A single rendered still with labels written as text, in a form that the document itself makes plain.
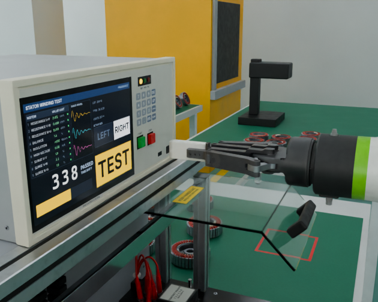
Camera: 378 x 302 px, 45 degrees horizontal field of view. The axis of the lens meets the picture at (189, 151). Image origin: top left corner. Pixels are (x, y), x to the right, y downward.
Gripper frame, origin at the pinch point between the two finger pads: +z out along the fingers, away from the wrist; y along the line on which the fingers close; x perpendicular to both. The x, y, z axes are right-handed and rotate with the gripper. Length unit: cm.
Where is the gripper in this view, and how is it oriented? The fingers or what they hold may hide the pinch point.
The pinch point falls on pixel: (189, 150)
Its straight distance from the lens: 76.3
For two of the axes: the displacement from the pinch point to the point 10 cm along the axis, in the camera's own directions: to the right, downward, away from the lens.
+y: 3.9, -2.5, 8.9
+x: -0.1, -9.6, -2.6
